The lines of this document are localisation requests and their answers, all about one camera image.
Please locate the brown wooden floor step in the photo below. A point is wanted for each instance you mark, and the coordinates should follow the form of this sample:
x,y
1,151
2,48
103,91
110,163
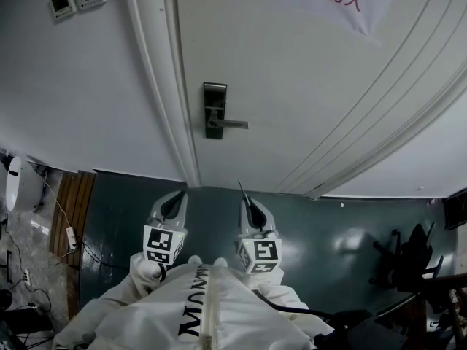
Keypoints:
x,y
73,202

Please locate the dark metal lock plate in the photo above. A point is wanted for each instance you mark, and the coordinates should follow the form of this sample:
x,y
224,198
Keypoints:
x,y
214,97

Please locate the person's white jacket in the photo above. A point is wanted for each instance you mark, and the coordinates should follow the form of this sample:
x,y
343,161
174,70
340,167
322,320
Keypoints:
x,y
168,312

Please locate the white panelled door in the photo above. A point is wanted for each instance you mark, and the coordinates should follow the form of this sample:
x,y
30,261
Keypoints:
x,y
292,86

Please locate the white power strip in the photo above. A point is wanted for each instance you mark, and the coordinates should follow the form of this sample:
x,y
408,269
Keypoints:
x,y
26,277
72,238

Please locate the person's right forearm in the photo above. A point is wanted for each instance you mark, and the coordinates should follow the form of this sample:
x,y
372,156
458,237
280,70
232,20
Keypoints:
x,y
281,290

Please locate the dark wooden furniture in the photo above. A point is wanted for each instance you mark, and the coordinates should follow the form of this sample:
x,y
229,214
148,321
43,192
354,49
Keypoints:
x,y
445,290

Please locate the person's left forearm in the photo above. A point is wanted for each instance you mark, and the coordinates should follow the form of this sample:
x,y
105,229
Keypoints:
x,y
116,297

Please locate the black office chair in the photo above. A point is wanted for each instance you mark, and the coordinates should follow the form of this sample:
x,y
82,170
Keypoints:
x,y
412,257

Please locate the white door frame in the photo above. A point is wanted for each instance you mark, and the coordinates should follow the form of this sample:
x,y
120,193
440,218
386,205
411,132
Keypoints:
x,y
153,86

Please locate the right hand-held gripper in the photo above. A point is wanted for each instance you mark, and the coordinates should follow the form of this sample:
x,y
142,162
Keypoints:
x,y
262,252

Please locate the paper sign red text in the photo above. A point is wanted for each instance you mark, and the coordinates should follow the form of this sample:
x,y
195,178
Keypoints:
x,y
328,9

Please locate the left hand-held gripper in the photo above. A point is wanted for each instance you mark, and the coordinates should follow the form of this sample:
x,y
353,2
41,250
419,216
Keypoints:
x,y
158,241

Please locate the white oval appliance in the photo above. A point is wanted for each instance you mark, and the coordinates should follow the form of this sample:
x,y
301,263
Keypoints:
x,y
22,184

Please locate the person's white shoe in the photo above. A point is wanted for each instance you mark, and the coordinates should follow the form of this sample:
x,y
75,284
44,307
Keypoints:
x,y
195,260
220,262

